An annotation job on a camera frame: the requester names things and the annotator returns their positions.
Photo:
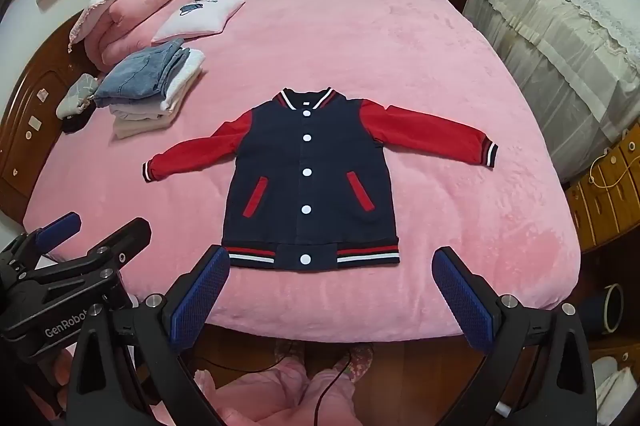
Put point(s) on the folded white fluffy garment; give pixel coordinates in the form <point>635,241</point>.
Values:
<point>187,76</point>

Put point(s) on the small dark cloth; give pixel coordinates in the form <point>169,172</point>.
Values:
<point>77,122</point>

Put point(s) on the white bag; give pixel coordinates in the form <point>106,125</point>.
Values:
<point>615,391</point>

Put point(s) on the wooden headboard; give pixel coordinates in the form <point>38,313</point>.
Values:
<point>30,106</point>

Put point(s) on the dark round bin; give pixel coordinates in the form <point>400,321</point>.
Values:
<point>607,311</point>

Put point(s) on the patterned slipper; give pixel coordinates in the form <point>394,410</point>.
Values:
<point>362,361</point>

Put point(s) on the person's leg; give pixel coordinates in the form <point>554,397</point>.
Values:
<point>335,398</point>
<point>265,391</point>

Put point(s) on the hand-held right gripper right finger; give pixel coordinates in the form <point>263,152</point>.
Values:
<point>465,301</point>

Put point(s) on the folded blue jeans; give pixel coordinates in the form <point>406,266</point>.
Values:
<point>135,76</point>

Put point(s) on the folded pink quilt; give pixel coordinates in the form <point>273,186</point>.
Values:
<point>145,11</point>

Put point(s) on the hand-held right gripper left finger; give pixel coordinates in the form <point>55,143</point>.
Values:
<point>200,296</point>

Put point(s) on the white printed cushion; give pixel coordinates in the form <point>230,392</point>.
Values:
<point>197,19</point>

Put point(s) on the navy and red varsity jacket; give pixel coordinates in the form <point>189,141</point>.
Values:
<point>340,166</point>

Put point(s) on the pink bed blanket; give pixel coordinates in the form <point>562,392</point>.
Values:
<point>375,46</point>

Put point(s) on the folded beige garment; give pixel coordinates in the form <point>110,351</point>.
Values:
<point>140,124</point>

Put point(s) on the person's left leg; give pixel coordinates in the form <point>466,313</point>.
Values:
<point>265,391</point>

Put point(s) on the person's right leg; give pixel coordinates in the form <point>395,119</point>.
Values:
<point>335,398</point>

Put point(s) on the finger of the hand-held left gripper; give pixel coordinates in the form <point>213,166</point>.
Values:
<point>125,238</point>
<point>60,227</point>

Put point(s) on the cream lace pillow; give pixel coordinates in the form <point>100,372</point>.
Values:
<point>560,31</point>

